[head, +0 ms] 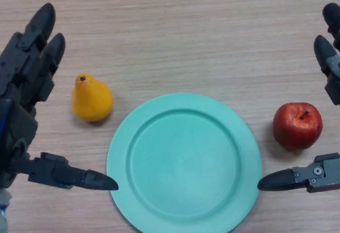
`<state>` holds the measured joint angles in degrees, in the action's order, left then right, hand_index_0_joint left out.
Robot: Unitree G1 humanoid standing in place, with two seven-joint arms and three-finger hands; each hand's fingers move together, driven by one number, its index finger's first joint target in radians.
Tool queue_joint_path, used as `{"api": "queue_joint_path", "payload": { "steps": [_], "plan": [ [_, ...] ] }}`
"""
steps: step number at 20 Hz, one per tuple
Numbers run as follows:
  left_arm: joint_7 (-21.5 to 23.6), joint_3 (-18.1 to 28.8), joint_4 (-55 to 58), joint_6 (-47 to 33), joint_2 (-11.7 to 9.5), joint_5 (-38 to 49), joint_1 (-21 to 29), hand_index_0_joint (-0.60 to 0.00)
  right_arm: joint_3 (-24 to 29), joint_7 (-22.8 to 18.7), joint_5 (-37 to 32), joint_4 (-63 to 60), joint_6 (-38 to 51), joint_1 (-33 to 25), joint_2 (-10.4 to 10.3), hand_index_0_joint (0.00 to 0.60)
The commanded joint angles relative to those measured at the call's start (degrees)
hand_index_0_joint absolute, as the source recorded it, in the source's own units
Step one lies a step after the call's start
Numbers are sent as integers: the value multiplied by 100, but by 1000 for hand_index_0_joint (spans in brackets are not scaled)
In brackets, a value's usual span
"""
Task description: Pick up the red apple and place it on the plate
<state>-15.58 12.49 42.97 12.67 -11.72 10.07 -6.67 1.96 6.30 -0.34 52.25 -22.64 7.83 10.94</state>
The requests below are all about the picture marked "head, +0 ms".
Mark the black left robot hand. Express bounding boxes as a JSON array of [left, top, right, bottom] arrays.
[[0, 2, 119, 191]]

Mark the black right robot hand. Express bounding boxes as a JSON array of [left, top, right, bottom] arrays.
[[257, 2, 340, 193]]

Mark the green round plate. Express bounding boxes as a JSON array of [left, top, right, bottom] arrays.
[[106, 92, 263, 233]]

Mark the yellow pear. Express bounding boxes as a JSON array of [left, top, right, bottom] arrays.
[[72, 73, 114, 123]]

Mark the red apple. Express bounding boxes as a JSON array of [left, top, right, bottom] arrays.
[[273, 102, 324, 152]]

